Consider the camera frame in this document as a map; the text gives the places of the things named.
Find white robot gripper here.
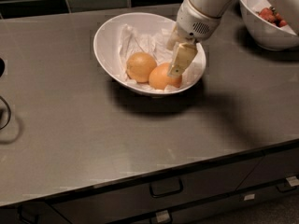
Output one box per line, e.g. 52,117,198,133
166,0,221,77

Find orange fruit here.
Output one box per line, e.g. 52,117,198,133
149,63,182,90
126,52,157,83

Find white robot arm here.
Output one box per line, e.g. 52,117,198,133
167,0,299,77

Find white paper bowl liner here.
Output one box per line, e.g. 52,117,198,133
119,24,206,93

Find large white oval bowl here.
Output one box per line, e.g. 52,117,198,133
93,12,201,96

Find white bowl with strawberries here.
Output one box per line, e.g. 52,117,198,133
239,0,299,51

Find red strawberries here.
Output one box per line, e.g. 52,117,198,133
258,7,287,28

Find white drawer label small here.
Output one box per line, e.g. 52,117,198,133
244,193,255,201

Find white drawer label lower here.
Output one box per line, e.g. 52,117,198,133
155,210,171,224

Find white drawer label right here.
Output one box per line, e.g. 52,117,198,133
286,176,299,187

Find black drawer handle centre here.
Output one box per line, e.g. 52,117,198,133
149,177,184,198

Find black drawer handle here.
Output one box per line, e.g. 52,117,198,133
149,177,184,198
17,205,39,224
276,181,297,193

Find black drawer handle right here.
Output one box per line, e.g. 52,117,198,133
276,181,297,193

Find black cable loop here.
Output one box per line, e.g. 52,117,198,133
0,95,12,131

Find black drawer handle left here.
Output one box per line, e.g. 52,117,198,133
17,205,39,224

